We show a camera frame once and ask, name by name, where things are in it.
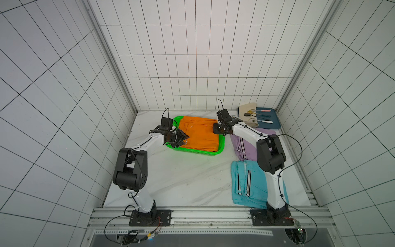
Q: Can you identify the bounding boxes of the orange pants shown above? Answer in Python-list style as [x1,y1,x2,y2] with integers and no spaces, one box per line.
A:
[179,116,220,152]

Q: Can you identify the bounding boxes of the purple pants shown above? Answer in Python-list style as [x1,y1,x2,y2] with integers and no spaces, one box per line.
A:
[231,124,279,163]

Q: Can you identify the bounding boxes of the teal striped pants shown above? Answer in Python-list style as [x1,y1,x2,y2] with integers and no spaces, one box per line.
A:
[231,160,288,209]

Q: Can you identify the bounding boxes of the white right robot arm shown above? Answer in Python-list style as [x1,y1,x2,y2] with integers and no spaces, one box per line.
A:
[213,121,289,222]

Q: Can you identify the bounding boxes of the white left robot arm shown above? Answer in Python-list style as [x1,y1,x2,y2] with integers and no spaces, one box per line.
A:
[113,129,189,214]

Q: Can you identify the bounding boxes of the green plastic basket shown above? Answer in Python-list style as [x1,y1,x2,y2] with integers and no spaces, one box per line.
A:
[167,116,225,155]

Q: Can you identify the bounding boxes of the black spoon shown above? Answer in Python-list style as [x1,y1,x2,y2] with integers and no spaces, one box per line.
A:
[244,113,262,117]

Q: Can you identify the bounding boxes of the beige cutlery holder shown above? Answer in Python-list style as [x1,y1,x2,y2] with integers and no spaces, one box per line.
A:
[238,103,259,128]

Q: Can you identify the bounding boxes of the dark teal tray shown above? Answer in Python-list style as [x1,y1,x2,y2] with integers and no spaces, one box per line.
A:
[256,108,281,130]

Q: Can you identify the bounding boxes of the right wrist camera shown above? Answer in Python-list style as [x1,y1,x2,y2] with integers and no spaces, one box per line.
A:
[217,109,232,123]

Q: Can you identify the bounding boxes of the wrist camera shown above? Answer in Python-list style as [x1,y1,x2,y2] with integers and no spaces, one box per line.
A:
[217,109,232,123]
[160,117,173,130]

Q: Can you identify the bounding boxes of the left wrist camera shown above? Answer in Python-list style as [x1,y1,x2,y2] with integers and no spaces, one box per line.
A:
[160,117,173,130]

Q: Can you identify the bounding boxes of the white handled utensil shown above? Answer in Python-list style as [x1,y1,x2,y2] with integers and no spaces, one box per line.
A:
[257,120,274,124]

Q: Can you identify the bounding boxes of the aluminium mounting rail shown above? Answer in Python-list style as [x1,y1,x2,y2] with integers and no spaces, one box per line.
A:
[87,206,335,237]

